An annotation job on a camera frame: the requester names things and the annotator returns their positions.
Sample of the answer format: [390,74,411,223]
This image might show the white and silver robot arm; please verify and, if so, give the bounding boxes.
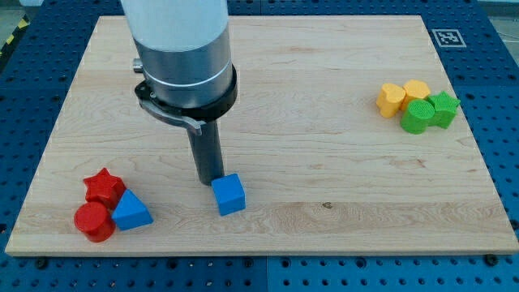
[121,0,238,185]

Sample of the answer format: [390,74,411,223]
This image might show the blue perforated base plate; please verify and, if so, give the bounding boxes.
[1,0,518,291]

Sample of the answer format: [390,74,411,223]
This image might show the wooden board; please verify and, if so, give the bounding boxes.
[6,15,518,256]

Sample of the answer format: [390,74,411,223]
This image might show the green star block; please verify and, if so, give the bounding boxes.
[427,91,461,129]

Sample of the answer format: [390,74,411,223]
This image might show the blue triangle block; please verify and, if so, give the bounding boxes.
[112,189,154,231]

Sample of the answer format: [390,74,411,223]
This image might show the yellow hexagon block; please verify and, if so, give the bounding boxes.
[400,79,431,111]

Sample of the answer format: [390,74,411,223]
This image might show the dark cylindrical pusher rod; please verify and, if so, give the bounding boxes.
[187,121,225,186]

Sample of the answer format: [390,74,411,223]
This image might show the blue cube block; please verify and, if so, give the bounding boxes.
[211,174,246,216]

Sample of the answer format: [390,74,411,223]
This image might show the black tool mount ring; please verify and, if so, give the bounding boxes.
[134,65,238,135]

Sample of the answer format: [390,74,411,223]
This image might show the yellow heart block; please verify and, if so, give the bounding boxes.
[375,83,405,118]

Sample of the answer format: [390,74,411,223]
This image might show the red star block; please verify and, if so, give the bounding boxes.
[83,168,127,210]

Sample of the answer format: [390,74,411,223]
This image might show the white fiducial marker tag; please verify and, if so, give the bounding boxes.
[431,28,466,48]

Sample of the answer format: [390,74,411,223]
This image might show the green cylinder block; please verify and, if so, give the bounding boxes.
[401,99,435,135]

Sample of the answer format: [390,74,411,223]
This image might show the red cylinder block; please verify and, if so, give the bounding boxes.
[74,201,115,243]

